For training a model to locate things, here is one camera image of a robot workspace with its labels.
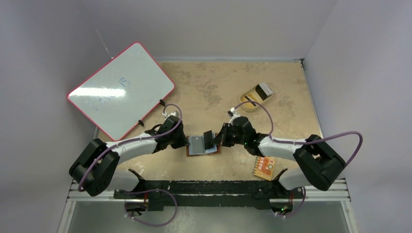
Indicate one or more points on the orange spiral notebook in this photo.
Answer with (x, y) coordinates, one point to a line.
(264, 167)

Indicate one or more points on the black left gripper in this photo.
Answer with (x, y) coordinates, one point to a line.
(182, 142)

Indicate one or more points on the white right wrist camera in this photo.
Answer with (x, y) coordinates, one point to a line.
(233, 114)

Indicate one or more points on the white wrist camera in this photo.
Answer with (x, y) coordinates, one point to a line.
(174, 113)
(233, 114)

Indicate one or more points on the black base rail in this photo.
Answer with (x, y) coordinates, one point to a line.
(261, 195)

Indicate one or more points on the brown leather card holder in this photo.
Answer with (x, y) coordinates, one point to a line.
(214, 151)

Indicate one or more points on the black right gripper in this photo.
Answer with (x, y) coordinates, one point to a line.
(223, 135)

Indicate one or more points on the beige oval tray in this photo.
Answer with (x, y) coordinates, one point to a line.
(251, 95)

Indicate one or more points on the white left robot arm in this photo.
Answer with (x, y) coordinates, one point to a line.
(95, 170)

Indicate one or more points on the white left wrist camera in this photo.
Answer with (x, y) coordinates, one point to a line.
(174, 113)

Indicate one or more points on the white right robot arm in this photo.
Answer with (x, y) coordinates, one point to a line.
(318, 164)

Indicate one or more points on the pink framed whiteboard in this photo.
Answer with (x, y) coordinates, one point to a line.
(118, 96)

